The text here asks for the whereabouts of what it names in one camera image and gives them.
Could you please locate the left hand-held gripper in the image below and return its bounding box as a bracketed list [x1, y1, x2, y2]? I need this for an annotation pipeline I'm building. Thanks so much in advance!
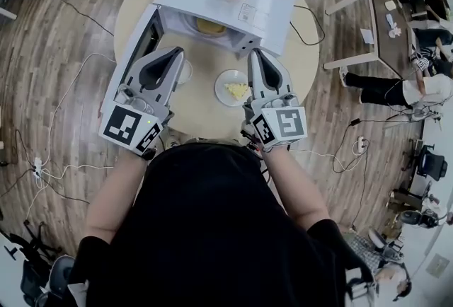
[98, 47, 185, 158]

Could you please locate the person's black shirt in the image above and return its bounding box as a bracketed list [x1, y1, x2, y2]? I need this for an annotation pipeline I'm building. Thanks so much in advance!
[67, 138, 376, 307]

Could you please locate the person's right forearm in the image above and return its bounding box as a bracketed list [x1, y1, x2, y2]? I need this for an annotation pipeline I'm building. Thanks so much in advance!
[260, 146, 332, 231]

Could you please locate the beige plastic container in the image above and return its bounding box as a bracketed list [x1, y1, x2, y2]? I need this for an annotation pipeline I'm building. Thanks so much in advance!
[195, 17, 227, 38]

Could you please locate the dark table with white legs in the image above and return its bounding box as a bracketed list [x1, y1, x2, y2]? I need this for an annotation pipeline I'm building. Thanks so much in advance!
[323, 0, 404, 79]

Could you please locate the person's left forearm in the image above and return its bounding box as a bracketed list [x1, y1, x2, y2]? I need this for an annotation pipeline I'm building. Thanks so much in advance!
[86, 153, 154, 239]

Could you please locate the yellow food slice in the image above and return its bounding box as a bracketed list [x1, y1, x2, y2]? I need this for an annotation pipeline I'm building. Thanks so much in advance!
[224, 81, 250, 101]

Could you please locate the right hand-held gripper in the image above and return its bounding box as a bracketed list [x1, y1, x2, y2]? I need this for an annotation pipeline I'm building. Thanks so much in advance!
[241, 48, 308, 154]

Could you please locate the black office chair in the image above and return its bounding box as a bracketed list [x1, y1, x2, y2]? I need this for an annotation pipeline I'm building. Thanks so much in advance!
[10, 220, 77, 307]
[416, 144, 447, 179]

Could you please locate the black power cable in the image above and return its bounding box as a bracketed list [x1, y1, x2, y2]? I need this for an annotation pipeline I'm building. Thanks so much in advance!
[289, 4, 326, 47]

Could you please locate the white plate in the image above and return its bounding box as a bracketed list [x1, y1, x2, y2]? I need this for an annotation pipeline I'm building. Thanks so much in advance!
[214, 69, 253, 108]

